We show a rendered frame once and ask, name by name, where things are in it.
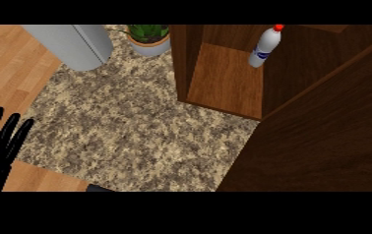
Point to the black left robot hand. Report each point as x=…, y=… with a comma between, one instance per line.
x=10, y=136

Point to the dark wooden cabinet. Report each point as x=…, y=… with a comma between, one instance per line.
x=227, y=77

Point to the white red-capped water bottle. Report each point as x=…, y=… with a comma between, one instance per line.
x=264, y=46

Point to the dark wooden cabinet door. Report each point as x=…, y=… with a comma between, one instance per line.
x=310, y=139

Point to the grey rounded appliance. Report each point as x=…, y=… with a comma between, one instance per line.
x=72, y=44

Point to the potted green plant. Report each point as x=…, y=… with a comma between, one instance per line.
x=147, y=38

